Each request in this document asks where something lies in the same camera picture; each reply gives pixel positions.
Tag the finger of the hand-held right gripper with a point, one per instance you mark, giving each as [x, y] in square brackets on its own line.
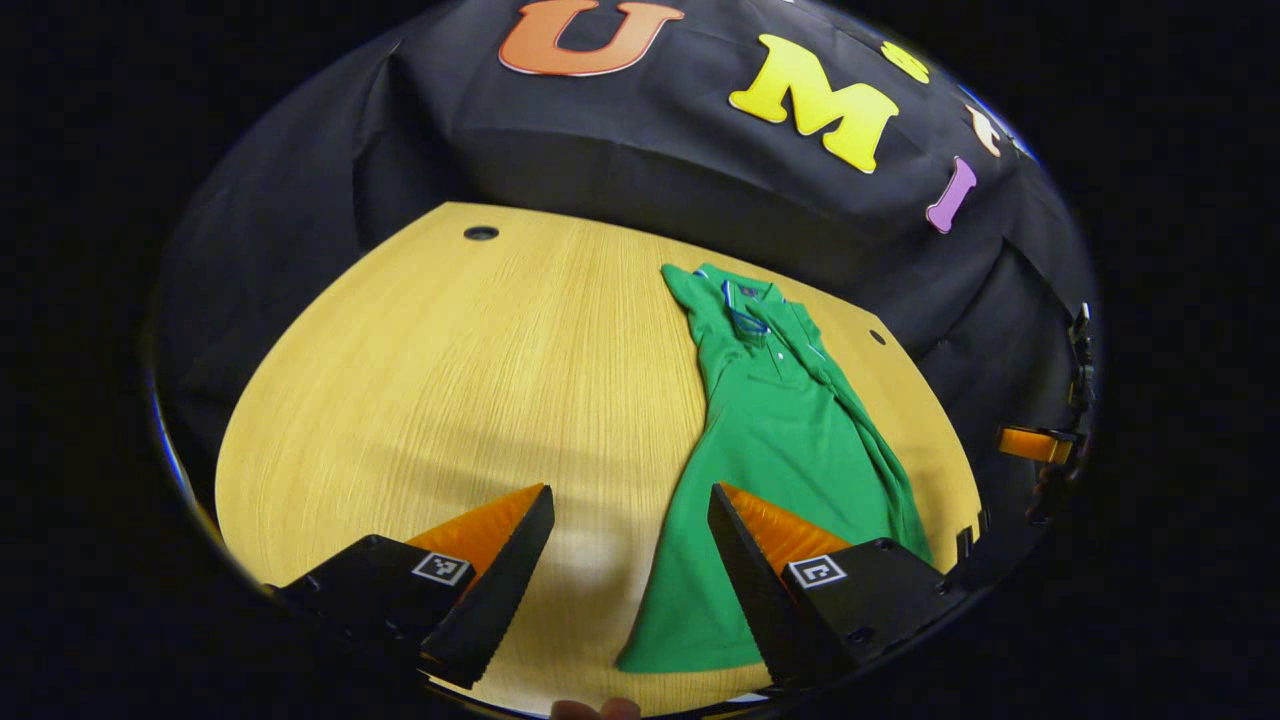
[1030, 443]

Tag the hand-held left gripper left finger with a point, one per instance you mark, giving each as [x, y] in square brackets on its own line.
[495, 600]

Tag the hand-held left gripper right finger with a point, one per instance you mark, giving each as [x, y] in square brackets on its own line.
[760, 600]

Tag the green T-shirt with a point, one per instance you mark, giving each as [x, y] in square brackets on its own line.
[770, 450]

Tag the black table edge clamp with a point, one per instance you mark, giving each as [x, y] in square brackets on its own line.
[968, 540]

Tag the black backdrop cloth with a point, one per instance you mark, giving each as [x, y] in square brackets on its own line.
[650, 150]

